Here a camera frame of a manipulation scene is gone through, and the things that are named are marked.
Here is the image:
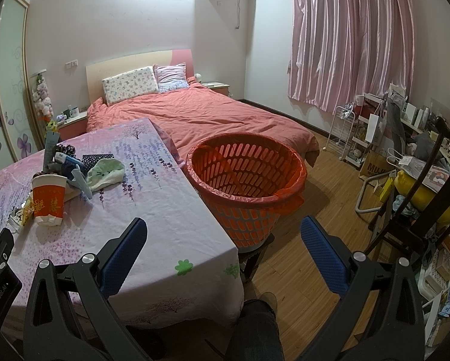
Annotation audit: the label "red paper cup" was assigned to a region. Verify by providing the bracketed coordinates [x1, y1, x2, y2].
[32, 174, 67, 227]

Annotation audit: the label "light blue cream tube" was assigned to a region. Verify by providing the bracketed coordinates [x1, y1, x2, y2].
[54, 152, 83, 178]

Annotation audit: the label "green white cloth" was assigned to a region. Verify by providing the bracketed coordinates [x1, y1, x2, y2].
[86, 158, 125, 192]

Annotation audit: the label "black floral scrunchie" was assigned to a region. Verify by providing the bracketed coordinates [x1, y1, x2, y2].
[53, 143, 76, 157]

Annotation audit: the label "snack wrapper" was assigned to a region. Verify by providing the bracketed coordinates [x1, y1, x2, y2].
[8, 194, 34, 233]

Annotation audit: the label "person leg dark trousers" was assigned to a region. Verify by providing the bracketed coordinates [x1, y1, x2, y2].
[224, 292, 285, 361]

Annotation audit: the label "floral pink purple tablecloth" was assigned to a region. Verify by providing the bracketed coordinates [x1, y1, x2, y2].
[3, 119, 244, 336]

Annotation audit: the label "yellow bag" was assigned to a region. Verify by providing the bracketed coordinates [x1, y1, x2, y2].
[394, 170, 450, 224]

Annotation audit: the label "sliding floral wardrobe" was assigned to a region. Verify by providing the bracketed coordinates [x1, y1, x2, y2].
[0, 0, 43, 170]

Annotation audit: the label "pink left nightstand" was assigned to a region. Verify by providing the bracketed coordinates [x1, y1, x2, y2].
[58, 111, 87, 141]

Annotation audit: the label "orange plastic laundry basket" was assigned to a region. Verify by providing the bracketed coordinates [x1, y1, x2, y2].
[184, 133, 307, 253]

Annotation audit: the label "white mug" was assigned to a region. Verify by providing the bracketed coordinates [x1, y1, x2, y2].
[70, 107, 79, 117]

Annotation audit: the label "hanging plush toy organizer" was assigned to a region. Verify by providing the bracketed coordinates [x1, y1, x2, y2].
[32, 71, 58, 131]

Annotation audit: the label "black tripod stand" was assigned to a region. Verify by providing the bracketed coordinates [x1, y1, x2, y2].
[365, 116, 450, 257]

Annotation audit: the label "coral red bed duvet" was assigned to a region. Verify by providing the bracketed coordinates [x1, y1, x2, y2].
[87, 78, 320, 166]

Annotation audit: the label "beige pink headboard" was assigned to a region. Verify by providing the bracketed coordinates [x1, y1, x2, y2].
[85, 49, 195, 103]

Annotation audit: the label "floral white pillow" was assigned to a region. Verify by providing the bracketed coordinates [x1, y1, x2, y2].
[102, 66, 159, 105]

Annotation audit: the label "striped pink pillow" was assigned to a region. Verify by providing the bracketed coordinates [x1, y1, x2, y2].
[153, 63, 188, 93]

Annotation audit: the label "right nightstand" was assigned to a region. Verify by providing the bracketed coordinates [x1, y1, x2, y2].
[202, 82, 229, 96]

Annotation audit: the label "pink satin curtain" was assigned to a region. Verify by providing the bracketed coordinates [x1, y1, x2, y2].
[288, 0, 415, 113]

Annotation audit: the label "white wire rack shelf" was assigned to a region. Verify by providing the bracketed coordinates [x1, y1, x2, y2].
[323, 93, 384, 170]

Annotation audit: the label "wall power outlet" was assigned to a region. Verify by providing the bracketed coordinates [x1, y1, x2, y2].
[65, 60, 78, 70]

